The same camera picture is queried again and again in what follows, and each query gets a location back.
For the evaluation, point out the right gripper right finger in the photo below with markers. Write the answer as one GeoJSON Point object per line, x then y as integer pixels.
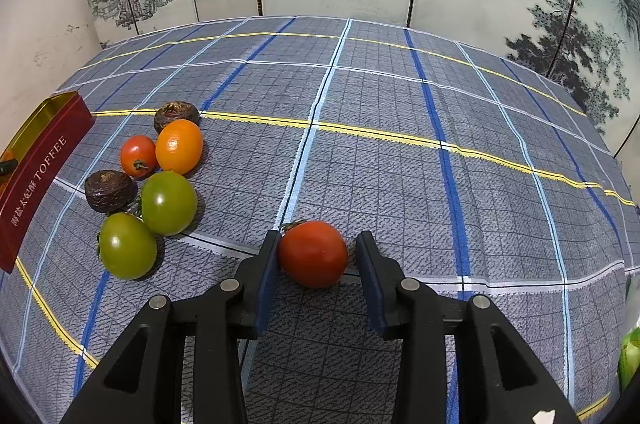
{"type": "Point", "coordinates": [500, 379]}

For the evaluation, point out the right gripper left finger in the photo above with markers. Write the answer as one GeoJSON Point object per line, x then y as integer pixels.
{"type": "Point", "coordinates": [139, 380]}

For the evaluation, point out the green tomato front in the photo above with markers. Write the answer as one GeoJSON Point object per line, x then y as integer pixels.
{"type": "Point", "coordinates": [127, 247]}

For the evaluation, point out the green tomato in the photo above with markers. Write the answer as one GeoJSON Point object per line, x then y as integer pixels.
{"type": "Point", "coordinates": [168, 203]}
{"type": "Point", "coordinates": [127, 247]}

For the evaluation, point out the dark passion fruit front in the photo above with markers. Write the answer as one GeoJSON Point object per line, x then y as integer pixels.
{"type": "Point", "coordinates": [109, 190]}

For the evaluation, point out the dark passion fruit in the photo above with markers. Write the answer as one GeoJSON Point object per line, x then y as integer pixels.
{"type": "Point", "coordinates": [174, 111]}
{"type": "Point", "coordinates": [109, 190]}

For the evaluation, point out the red tomato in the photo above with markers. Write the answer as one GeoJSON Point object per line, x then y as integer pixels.
{"type": "Point", "coordinates": [313, 253]}
{"type": "Point", "coordinates": [137, 157]}

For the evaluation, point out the smooth orange kumquat fruit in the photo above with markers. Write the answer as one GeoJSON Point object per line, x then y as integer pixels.
{"type": "Point", "coordinates": [179, 146]}

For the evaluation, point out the green plastic bag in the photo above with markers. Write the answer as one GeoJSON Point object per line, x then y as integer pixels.
{"type": "Point", "coordinates": [629, 358]}

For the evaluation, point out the red gold toffee tin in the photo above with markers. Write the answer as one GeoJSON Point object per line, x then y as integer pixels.
{"type": "Point", "coordinates": [41, 147]}

